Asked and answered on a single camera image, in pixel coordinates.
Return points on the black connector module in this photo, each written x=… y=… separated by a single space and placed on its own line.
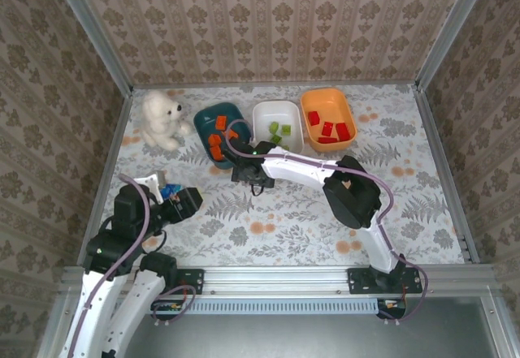
x=166 y=306
x=390 y=305

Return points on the white teddy bear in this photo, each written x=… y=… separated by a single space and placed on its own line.
x=160 y=118

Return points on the aluminium front rail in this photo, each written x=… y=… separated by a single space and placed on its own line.
x=276 y=279

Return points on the left black connector module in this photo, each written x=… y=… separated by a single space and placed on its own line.
x=166 y=306

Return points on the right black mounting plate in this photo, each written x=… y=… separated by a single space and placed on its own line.
x=359 y=281

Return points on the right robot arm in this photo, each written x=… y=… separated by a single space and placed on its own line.
x=353 y=199

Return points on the green lego brick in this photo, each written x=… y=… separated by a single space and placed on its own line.
x=276 y=139
x=275 y=126
x=287 y=129
x=285 y=147

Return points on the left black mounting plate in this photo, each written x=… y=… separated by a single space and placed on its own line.
x=191 y=281

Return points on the black mounting plate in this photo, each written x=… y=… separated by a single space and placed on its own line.
x=191 y=281
x=359 y=281

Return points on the teal plastic container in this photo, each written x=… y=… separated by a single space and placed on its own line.
x=207 y=120

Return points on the aluminium back rail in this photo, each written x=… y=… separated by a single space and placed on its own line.
x=276 y=84

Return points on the right black connector module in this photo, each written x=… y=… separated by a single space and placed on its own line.
x=390 y=305

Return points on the grey metal sheet panel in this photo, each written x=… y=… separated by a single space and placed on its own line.
x=284 y=337

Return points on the left aluminium side rail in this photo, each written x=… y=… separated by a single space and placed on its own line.
x=109 y=159

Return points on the white plastic container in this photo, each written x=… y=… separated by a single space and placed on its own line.
x=284 y=110

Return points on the right aluminium frame post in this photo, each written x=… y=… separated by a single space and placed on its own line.
x=455 y=29

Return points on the orange lego brick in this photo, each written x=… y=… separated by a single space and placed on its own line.
x=214 y=141
x=217 y=153
x=221 y=122
x=232 y=133

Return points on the aluminium frame post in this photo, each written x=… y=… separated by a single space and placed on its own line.
x=455 y=29
x=91 y=33

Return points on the orange plastic container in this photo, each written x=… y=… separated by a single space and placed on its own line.
x=337 y=104

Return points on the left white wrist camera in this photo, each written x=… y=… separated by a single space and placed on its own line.
x=152 y=181

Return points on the blue tissue pack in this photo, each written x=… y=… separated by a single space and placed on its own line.
x=168 y=190

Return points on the left aluminium frame post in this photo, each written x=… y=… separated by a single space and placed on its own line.
x=91 y=33

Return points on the red lego brick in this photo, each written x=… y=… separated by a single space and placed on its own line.
x=327 y=140
x=313 y=117
x=342 y=131
x=327 y=129

